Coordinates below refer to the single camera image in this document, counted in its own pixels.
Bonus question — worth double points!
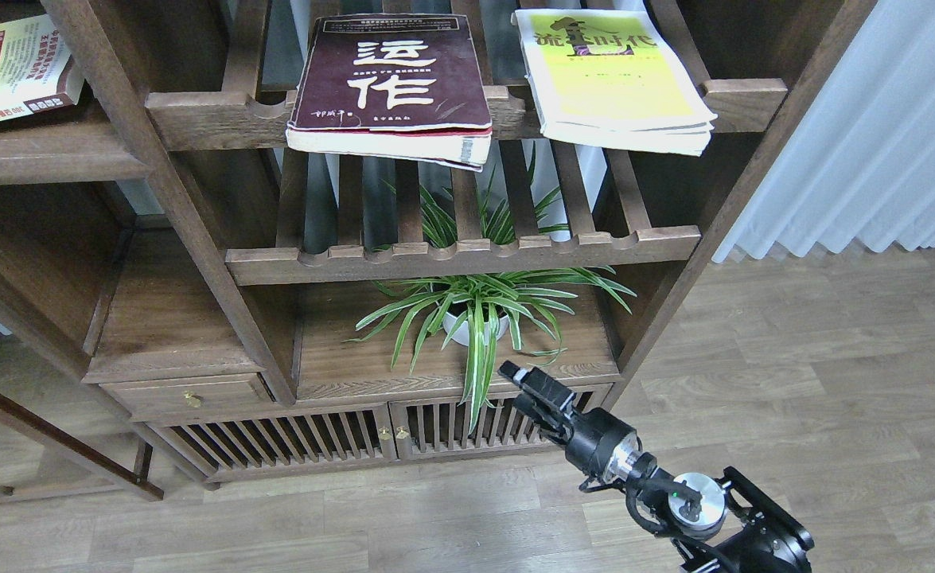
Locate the white plant pot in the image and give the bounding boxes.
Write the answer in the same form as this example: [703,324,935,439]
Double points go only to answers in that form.
[442,308,508,349]

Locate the white pleated curtain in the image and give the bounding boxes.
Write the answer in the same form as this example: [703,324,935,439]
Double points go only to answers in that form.
[712,1,935,263]

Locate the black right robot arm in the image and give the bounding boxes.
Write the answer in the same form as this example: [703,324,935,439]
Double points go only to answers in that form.
[499,361,814,572]

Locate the yellow green cover book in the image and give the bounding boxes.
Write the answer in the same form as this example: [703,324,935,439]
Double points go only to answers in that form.
[512,10,715,156]

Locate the dark wooden bookshelf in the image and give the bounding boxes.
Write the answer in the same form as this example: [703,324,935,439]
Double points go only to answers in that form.
[0,1,875,489]

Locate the maroon book white characters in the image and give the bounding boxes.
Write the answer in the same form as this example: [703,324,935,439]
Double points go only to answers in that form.
[286,14,493,173]

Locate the dark wooden side frame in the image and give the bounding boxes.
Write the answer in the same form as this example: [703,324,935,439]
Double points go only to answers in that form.
[0,286,166,502]

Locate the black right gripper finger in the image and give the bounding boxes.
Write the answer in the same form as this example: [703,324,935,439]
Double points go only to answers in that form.
[497,361,576,415]
[513,394,571,439]

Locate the green spider plant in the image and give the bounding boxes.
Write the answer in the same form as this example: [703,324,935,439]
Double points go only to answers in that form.
[348,142,638,431]

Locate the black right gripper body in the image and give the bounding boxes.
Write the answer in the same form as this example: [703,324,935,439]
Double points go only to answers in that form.
[551,407,643,490]

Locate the brass drawer knob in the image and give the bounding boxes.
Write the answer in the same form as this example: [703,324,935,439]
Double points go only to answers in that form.
[182,391,203,407]

